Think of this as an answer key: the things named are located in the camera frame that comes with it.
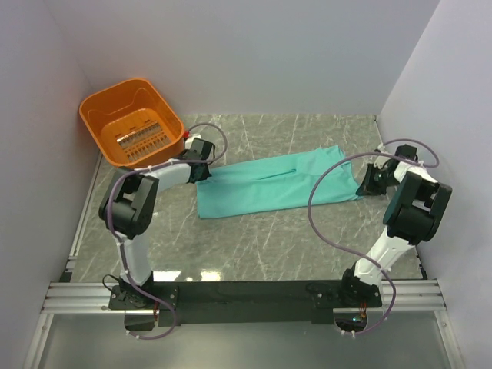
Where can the teal t-shirt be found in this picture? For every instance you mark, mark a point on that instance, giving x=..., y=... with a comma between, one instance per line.
x=269, y=184

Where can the aluminium frame rail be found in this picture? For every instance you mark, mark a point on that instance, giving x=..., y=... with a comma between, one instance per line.
x=67, y=297

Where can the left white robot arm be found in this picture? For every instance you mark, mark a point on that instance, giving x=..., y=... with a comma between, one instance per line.
x=129, y=202

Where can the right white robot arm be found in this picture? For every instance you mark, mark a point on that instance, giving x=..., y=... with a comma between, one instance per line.
x=413, y=215

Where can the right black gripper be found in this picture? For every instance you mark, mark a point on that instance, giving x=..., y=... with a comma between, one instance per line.
x=367, y=187

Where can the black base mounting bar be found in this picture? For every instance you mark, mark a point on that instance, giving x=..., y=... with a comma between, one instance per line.
x=234, y=302

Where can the orange plastic basket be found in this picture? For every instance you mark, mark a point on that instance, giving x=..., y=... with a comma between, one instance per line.
x=133, y=125

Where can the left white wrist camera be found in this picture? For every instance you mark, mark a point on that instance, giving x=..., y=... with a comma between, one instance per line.
x=189, y=138

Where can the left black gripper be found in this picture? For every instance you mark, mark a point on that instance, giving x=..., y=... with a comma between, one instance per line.
x=207, y=174

